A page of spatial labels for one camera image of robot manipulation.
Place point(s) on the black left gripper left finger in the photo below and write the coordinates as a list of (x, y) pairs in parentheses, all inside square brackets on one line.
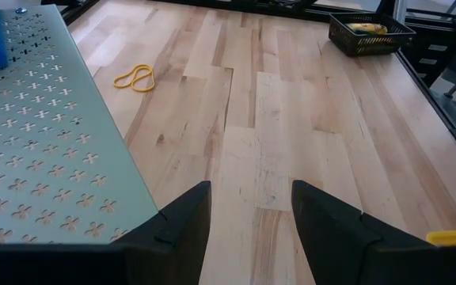
[(176, 241)]

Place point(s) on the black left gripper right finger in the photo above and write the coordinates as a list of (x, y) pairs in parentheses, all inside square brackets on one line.
[(331, 237)]

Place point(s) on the black plastic basket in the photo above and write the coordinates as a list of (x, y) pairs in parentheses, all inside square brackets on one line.
[(370, 45)]

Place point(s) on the yellow plastic basket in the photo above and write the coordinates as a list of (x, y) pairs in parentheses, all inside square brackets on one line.
[(453, 237)]

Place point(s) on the yellow rubber band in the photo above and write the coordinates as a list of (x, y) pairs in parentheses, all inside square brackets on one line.
[(116, 82)]

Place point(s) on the green perforated metal shelf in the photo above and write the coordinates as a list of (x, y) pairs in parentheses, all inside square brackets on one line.
[(34, 138)]

